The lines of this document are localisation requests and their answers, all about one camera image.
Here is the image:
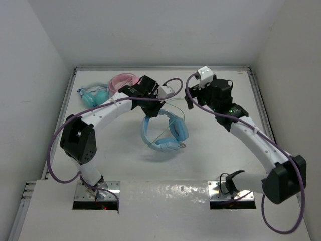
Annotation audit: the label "teal headphones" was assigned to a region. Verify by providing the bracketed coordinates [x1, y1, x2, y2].
[77, 84, 109, 108]

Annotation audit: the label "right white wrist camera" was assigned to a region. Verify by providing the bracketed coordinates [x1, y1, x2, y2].
[197, 66, 214, 90]

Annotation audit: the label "purple cable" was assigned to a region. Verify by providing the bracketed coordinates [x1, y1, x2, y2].
[46, 78, 184, 209]
[185, 73, 306, 234]

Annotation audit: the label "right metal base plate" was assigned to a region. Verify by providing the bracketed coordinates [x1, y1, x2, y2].
[208, 180, 254, 202]

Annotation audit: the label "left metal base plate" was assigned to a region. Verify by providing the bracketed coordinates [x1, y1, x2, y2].
[74, 180, 120, 202]

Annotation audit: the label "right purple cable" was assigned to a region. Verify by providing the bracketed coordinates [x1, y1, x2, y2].
[185, 73, 306, 234]

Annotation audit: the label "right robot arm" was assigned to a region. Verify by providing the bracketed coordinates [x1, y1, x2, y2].
[185, 76, 306, 204]

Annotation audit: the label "metal base plate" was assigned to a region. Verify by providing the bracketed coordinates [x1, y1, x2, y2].
[74, 180, 120, 202]
[208, 180, 254, 202]

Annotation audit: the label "light blue headphones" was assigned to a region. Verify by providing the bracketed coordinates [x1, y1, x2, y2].
[140, 109, 189, 152]

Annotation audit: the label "aluminium table frame rail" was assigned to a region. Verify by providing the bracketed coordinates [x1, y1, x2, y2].
[42, 65, 295, 180]

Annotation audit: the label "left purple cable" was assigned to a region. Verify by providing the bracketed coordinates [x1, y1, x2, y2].
[46, 78, 184, 209]

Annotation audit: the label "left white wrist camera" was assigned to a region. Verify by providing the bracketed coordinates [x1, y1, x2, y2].
[157, 85, 175, 98]

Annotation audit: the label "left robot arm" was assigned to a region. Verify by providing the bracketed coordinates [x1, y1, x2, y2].
[60, 75, 164, 186]

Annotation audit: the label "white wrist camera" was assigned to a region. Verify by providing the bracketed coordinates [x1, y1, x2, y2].
[157, 85, 175, 98]
[197, 66, 214, 90]

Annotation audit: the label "pink headphones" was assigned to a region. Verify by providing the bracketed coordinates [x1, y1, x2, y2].
[108, 73, 139, 94]

